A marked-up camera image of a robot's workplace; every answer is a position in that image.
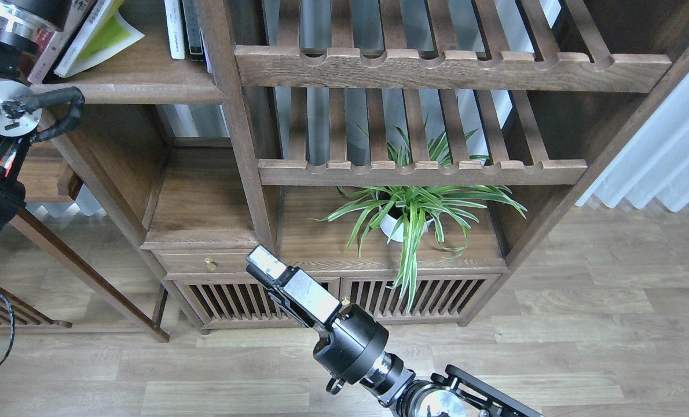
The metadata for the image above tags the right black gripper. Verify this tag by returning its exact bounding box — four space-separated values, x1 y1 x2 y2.
245 245 390 395

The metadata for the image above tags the yellow green cover book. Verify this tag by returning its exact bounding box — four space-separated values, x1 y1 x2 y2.
53 1 144 78

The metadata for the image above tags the dark maroon book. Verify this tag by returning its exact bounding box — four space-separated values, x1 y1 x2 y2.
27 1 96 84

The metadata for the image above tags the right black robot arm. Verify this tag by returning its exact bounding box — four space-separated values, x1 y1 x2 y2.
247 245 538 416

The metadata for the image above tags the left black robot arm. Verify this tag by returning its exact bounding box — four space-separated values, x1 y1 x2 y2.
0 1 85 231

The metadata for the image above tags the brass drawer knob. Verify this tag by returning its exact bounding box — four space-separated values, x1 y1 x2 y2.
204 258 218 271

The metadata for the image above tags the white plant pot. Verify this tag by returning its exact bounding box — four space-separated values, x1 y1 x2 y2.
379 207 434 246

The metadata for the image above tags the green spider plant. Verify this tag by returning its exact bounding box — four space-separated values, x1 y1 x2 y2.
316 116 527 313

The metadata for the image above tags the dark wooden bookshelf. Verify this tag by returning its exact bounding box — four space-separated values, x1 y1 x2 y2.
34 1 689 330

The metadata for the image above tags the white upright book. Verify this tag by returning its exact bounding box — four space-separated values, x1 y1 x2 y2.
164 0 186 60

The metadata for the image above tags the dark upright book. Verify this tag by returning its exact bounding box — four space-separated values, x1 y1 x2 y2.
181 0 206 61

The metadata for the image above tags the white curtain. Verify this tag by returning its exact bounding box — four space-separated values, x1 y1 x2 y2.
577 73 689 212

